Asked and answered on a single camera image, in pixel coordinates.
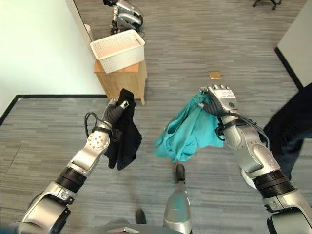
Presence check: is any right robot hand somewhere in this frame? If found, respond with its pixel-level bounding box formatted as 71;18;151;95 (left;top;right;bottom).
197;84;238;116

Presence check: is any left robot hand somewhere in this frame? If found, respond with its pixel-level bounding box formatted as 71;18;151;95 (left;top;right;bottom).
101;98;130;126

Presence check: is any black garment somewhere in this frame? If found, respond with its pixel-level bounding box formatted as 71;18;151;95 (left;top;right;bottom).
104;88;143;171

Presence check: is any teal garment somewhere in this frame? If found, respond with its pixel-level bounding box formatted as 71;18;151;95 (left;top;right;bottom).
154;91;224;163

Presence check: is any white plastic laundry basket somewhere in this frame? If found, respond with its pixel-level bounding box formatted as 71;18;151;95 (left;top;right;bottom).
90;29;146;74

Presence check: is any wooden bedside cabinet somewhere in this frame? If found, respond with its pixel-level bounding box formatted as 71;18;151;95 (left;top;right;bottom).
93;59;148;105

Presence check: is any person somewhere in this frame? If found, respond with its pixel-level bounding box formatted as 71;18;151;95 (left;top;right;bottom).
263;82;312;181

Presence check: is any dark robot foot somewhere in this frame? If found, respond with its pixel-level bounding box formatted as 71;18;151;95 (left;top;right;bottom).
175;163;186;184
135;209;147;225

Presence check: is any black office chair base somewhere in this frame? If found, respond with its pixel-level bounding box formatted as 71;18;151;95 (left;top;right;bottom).
251;0;283;11

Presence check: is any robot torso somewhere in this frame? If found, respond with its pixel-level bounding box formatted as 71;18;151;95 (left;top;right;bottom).
92;218;171;234

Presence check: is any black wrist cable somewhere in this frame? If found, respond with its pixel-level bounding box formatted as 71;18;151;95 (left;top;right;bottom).
84;112;113;137
215;111;270;148

